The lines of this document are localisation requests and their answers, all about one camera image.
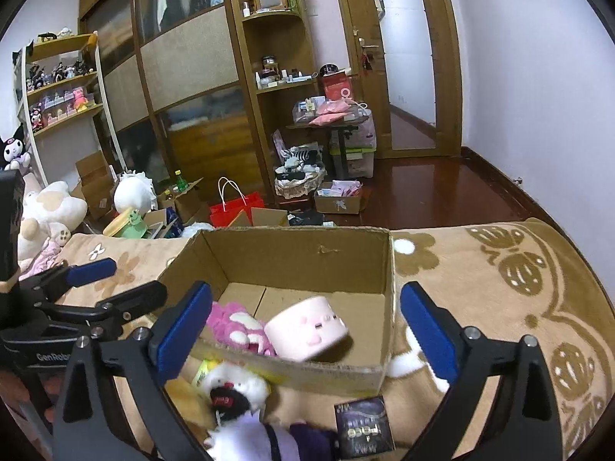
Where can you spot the row of small figures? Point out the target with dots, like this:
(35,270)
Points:
(57,74)

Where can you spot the wooden sliding door wardrobe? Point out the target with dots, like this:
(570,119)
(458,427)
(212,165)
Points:
(187,62)

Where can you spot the lace trimmed basket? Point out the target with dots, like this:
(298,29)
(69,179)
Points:
(298,186)

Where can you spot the wooden corner shelf unit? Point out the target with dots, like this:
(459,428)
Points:
(283,120)

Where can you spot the black striped plush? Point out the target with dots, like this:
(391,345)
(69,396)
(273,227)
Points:
(300,158)

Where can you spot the small black printed box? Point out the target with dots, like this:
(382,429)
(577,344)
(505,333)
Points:
(364,430)

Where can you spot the beige flower blanket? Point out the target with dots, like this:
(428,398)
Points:
(480,269)

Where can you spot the white framed display shelf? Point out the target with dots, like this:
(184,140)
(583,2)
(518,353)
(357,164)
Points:
(67,120)

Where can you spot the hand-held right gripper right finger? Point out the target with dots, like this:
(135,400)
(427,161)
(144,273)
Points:
(427,331)

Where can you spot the white plastic bag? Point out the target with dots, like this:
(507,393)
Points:
(198,229)

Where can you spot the black and white rabbit plush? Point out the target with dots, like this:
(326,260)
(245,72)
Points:
(14,151)

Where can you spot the white plush with black face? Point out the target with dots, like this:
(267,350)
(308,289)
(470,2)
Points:
(240,384)

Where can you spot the clear plastic storage bin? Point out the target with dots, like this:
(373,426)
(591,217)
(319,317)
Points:
(360,153)

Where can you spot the red box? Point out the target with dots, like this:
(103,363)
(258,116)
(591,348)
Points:
(337,86)

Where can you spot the dark cloth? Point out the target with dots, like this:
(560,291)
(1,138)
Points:
(307,218)

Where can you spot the cardboard box with packets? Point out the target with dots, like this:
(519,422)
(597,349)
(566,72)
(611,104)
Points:
(338,202)

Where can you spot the wooden door with mirror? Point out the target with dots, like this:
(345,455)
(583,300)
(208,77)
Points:
(408,57)

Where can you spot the pale pink cylinder plush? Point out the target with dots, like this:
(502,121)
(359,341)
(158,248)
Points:
(302,327)

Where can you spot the tall brown cardboard box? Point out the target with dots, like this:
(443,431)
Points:
(96,187)

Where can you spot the pink packets pile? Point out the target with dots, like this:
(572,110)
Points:
(331,111)

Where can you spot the small black side table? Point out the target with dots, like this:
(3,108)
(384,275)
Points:
(336,129)

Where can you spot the yellow green frog container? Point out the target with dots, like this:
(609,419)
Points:
(127,224)

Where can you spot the black round tin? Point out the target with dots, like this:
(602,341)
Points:
(329,69)

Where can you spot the purple and white plush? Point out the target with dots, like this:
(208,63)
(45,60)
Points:
(259,442)

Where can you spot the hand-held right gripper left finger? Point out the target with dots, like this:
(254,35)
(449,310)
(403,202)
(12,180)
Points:
(185,333)

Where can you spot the cardboard box with bottles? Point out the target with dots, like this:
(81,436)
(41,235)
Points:
(185,204)

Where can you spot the red paper bag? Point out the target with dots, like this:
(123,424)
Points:
(235,211)

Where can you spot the white round plush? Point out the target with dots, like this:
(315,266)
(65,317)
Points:
(132,194)

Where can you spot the yellow green plush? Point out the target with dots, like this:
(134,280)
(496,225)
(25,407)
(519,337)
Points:
(204,372)

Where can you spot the cream bear plush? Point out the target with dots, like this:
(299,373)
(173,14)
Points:
(50,206)

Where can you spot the small flat cardboard box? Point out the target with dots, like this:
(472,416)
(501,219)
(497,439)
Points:
(269,217)

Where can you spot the green bottle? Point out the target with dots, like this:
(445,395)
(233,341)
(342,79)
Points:
(181,183)

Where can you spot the pink fluffy cloth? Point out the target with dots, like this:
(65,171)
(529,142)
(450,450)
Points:
(41,257)

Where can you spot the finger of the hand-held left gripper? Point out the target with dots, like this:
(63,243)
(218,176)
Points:
(137,297)
(91,272)

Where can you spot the pink and white plush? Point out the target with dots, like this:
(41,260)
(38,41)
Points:
(233,327)

